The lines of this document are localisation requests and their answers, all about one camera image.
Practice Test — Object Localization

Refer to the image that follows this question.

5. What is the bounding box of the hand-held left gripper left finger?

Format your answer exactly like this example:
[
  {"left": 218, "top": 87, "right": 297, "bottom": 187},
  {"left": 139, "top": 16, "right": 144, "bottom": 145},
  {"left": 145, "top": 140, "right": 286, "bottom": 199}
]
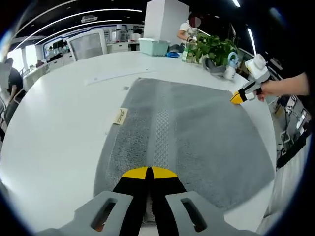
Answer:
[{"left": 36, "top": 166, "right": 150, "bottom": 236}]

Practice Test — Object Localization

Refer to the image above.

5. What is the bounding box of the long white counter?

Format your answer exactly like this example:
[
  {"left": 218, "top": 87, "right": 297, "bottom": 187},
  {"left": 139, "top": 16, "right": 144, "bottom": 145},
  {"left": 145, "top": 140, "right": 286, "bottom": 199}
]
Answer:
[{"left": 46, "top": 41, "right": 138, "bottom": 71}]

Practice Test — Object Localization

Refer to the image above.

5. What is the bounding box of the white mesh chair back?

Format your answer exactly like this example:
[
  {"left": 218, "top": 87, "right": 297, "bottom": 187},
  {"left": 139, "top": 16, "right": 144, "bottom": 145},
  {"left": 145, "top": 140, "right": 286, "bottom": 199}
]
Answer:
[{"left": 67, "top": 29, "right": 108, "bottom": 61}]

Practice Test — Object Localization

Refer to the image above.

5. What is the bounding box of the green storage box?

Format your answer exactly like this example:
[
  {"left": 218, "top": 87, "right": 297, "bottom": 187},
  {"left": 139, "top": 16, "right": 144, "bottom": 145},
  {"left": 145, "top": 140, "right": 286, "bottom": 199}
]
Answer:
[{"left": 138, "top": 37, "right": 171, "bottom": 57}]

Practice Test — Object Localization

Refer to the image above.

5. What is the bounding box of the green potted plant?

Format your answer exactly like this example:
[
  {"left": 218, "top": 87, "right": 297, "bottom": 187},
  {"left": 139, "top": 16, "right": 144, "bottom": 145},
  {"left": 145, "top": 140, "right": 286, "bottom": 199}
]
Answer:
[{"left": 193, "top": 33, "right": 239, "bottom": 67}]

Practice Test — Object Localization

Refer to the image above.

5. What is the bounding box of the white table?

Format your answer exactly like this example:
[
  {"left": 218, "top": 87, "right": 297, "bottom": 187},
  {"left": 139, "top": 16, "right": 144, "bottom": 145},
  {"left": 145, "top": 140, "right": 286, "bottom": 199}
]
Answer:
[{"left": 0, "top": 50, "right": 278, "bottom": 236}]

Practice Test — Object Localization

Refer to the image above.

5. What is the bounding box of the person's right hand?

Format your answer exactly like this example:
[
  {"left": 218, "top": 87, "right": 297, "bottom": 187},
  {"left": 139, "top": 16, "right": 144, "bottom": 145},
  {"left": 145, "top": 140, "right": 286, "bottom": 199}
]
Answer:
[{"left": 255, "top": 78, "right": 280, "bottom": 102}]

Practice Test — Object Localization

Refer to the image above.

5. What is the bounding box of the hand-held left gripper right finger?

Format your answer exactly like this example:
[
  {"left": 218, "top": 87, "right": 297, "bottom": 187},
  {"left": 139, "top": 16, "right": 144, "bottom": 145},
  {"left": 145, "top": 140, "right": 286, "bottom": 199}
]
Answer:
[{"left": 151, "top": 166, "right": 259, "bottom": 236}]

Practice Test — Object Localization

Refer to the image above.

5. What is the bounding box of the blue and white spray bottle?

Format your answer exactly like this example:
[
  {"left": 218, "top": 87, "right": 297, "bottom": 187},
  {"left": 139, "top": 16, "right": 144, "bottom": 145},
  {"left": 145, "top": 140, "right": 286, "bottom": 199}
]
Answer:
[{"left": 223, "top": 51, "right": 240, "bottom": 81}]

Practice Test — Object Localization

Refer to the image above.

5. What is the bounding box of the clear jar with green label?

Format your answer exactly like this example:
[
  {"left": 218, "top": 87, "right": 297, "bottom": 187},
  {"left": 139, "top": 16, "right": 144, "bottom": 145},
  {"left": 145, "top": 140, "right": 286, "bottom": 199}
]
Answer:
[{"left": 181, "top": 46, "right": 198, "bottom": 63}]

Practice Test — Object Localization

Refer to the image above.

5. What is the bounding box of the flat white strip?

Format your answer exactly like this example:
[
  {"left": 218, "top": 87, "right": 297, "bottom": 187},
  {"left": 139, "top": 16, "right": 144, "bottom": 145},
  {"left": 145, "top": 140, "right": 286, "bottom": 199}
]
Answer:
[{"left": 84, "top": 69, "right": 158, "bottom": 86}]

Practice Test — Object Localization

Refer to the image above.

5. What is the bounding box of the grey towel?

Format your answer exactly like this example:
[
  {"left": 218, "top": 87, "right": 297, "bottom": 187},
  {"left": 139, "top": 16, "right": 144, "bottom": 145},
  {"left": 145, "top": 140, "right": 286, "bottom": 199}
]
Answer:
[{"left": 93, "top": 77, "right": 275, "bottom": 225}]

